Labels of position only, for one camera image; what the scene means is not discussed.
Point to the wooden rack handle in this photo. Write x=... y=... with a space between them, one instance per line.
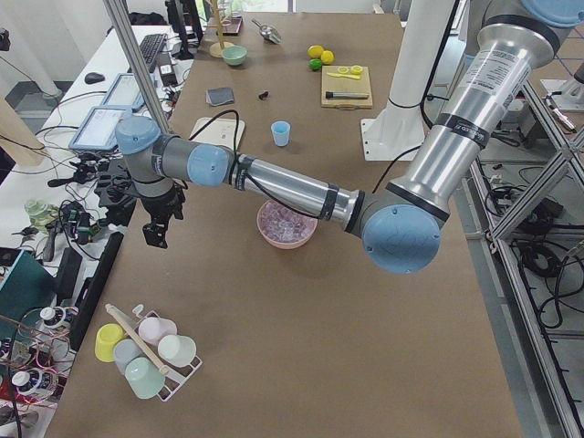
x=127 y=324

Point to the white wire cup rack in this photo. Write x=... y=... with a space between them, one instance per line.
x=177 y=377

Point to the pink bowl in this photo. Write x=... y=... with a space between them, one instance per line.
x=286 y=237

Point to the yellow plastic cup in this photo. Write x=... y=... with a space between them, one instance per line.
x=107 y=337

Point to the clear ice cubes pile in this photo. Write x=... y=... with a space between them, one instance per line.
x=285 y=226

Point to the light blue plastic cup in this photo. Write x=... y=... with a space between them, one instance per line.
x=281 y=132

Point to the teach pendant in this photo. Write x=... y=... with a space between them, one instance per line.
x=124 y=91
x=97 y=130

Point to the wooden cutting board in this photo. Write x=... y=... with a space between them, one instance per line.
x=348 y=85

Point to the white plastic cup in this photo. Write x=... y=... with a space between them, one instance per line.
x=178 y=350

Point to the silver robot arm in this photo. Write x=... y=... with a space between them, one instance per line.
x=400 y=226

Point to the green lime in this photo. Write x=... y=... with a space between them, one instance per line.
x=315 y=64

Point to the black gripper mount part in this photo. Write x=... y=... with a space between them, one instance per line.
x=116 y=192

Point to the black keyboard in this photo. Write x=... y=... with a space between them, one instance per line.
x=150 y=47

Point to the wooden cup stand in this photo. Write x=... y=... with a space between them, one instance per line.
x=216 y=49

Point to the yellow lemon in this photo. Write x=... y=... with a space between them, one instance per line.
x=315 y=51
x=327 y=57

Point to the far teach pendant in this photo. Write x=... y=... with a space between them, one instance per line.
x=124 y=91

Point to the mint green bowl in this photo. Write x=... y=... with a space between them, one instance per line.
x=234 y=55

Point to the yellow plastic knife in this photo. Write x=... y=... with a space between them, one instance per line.
x=342 y=75

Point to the cream rabbit tray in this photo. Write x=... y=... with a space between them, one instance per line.
x=220 y=132

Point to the aluminium frame post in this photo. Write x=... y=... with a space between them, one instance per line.
x=119 y=18

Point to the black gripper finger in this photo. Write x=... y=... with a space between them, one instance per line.
x=161 y=237
x=150 y=234

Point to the near teach pendant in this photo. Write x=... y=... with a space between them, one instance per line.
x=97 y=130

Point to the yellow lemon outer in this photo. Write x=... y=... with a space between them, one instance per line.
x=315 y=51

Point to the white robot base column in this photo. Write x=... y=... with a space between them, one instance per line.
x=399 y=127

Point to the yellow lemon inner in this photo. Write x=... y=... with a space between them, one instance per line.
x=327 y=57

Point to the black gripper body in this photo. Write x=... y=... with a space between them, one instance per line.
x=161 y=203

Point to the mint plastic cup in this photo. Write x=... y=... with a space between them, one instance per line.
x=144 y=378

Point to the lemon slice near edge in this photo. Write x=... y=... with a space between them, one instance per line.
x=356 y=70

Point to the black computer mouse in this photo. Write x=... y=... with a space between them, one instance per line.
x=93 y=78

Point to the grey folded cloth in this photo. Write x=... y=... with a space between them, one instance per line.
x=219 y=96

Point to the metal ice scoop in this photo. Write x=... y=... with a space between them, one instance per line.
x=268 y=32

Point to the grey plastic cup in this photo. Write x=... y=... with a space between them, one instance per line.
x=124 y=353

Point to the pink plastic cup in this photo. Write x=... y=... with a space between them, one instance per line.
x=153 y=329

